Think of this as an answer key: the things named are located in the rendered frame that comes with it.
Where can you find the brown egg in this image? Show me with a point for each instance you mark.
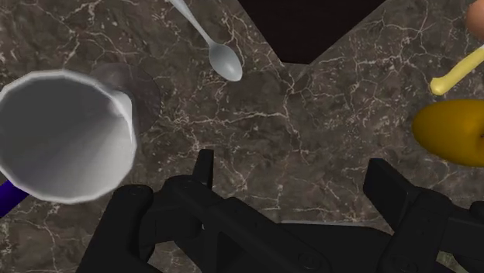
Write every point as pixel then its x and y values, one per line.
pixel 476 19

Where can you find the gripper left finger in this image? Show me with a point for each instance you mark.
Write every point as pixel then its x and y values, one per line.
pixel 196 223

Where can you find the yellow apple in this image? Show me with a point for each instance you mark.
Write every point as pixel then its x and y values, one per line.
pixel 452 132

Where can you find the grey spoon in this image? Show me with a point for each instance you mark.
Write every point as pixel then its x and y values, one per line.
pixel 223 58

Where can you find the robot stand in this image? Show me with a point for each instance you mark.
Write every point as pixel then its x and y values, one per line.
pixel 306 26

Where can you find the blue pen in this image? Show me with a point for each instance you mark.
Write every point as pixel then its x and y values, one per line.
pixel 9 196

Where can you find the white cup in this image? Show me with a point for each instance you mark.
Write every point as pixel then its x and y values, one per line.
pixel 64 136

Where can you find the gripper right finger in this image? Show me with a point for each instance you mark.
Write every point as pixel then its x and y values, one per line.
pixel 408 211

